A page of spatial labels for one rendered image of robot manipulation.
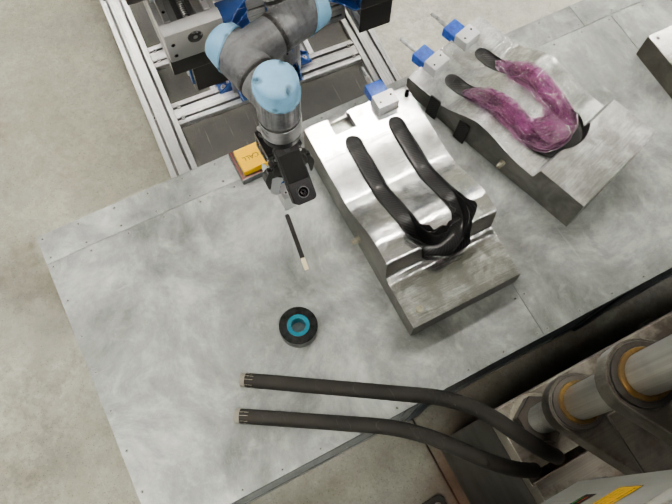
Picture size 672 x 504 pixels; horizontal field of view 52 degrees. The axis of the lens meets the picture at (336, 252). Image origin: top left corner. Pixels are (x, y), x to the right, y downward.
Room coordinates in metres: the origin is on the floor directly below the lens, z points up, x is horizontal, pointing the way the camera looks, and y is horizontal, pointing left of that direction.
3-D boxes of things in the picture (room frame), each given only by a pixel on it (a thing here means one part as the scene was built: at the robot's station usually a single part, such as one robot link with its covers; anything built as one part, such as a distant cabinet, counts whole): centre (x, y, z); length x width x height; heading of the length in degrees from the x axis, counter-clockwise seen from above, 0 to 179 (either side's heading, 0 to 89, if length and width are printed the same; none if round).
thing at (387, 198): (0.66, -0.15, 0.92); 0.35 x 0.16 x 0.09; 30
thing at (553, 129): (0.89, -0.41, 0.90); 0.26 x 0.18 x 0.08; 48
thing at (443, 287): (0.64, -0.15, 0.87); 0.50 x 0.26 x 0.14; 30
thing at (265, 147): (0.64, 0.11, 1.09); 0.09 x 0.08 x 0.12; 30
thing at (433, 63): (1.03, -0.18, 0.86); 0.13 x 0.05 x 0.05; 48
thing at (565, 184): (0.89, -0.42, 0.86); 0.50 x 0.26 x 0.11; 48
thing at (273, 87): (0.64, 0.11, 1.25); 0.09 x 0.08 x 0.11; 45
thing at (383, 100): (0.91, -0.07, 0.89); 0.13 x 0.05 x 0.05; 30
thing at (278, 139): (0.63, 0.11, 1.17); 0.08 x 0.08 x 0.05
